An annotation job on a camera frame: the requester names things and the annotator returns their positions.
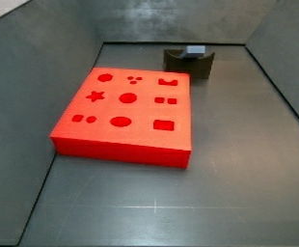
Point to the blue slotted double-square block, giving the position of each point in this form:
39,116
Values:
192,52

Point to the red shape-sorting board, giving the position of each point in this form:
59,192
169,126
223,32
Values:
129,115

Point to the black curved holder stand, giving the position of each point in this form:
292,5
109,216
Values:
197,67

